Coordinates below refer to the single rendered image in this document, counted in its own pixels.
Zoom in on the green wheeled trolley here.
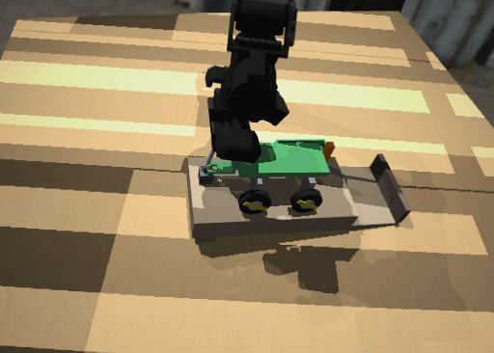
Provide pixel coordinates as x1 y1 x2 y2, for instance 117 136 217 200
206 142 330 214

